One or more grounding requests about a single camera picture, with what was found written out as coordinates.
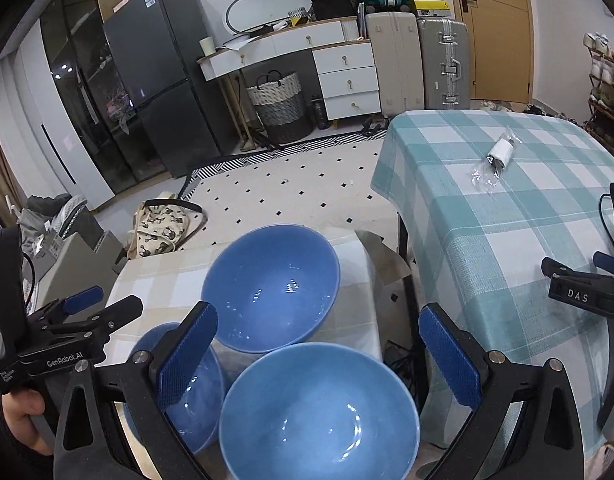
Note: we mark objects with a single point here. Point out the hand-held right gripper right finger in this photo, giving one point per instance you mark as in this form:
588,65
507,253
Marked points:
449,355

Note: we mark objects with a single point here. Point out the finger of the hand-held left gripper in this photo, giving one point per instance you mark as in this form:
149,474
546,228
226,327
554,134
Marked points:
82,297
112,312

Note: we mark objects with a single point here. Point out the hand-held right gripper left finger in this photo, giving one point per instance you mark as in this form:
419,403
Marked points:
184,360

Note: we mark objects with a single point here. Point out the light blue bowl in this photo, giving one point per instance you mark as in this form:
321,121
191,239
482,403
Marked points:
317,410

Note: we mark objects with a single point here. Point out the person's left hand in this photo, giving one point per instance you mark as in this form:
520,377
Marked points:
24,410

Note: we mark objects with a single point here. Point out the grey cabinet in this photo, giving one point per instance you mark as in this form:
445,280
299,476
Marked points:
72,260

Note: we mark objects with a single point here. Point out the beige checked tablecloth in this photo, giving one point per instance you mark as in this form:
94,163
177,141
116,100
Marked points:
157,280

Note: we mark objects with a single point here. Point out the patterned cloth bag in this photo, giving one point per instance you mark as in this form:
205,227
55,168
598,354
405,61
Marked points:
159,230

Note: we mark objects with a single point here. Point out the person's dark clothing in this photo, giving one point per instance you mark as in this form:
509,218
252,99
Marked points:
12,460

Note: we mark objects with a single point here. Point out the grey cardboard flap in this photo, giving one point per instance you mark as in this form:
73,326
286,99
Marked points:
384,265

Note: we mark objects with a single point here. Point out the teal checked tablecloth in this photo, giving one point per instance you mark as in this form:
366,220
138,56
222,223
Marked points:
487,240

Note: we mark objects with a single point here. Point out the black gripper device on tripod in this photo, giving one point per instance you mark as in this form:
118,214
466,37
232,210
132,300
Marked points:
582,292

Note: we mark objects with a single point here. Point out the plastic wrapped white item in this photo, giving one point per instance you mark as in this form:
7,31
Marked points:
501,155

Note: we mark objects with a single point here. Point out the black and white rug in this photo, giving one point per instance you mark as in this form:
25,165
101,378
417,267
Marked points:
297,185

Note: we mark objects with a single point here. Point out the dark glass cabinet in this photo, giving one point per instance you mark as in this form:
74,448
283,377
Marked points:
82,85

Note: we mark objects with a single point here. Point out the dark grey fridge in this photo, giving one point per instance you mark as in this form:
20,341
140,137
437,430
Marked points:
157,75

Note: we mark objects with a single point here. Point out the woven laundry basket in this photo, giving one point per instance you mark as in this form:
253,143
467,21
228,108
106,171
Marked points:
282,110

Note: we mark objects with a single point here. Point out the dark water bottle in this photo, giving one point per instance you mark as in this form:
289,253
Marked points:
320,112

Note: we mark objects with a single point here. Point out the cream cup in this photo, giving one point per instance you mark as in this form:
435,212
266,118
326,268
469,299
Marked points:
207,46

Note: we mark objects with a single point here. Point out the silver suitcase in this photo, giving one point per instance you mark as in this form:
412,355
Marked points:
444,65

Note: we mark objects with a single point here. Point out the white desk with drawers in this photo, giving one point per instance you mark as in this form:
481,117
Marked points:
347,80

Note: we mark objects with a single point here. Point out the beige suitcase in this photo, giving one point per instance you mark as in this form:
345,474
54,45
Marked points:
394,60

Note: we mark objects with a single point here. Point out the shoe rack with shoes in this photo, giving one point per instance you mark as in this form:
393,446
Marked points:
607,90

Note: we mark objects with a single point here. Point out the wooden door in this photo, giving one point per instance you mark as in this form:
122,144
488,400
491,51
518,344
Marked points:
497,35

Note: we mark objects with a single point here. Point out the oval mirror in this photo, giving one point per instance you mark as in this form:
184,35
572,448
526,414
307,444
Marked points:
267,7

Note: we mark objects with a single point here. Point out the yellow and black box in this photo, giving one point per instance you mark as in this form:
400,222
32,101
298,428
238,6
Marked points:
431,8

